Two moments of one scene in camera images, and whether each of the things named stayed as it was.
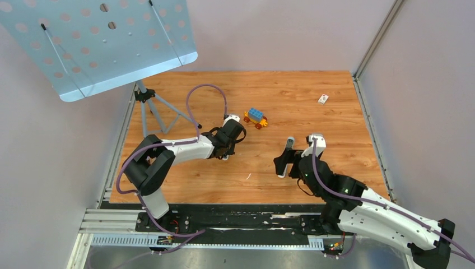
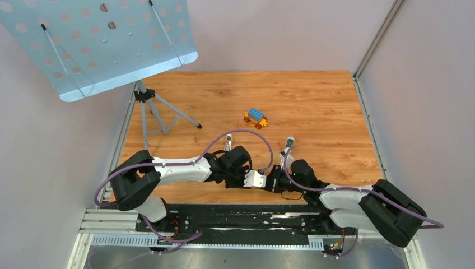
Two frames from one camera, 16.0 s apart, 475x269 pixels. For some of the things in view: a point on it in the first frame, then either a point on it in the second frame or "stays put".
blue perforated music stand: x=83 y=47 stays put
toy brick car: x=255 y=116 stays put
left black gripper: x=231 y=151 to x=240 y=184
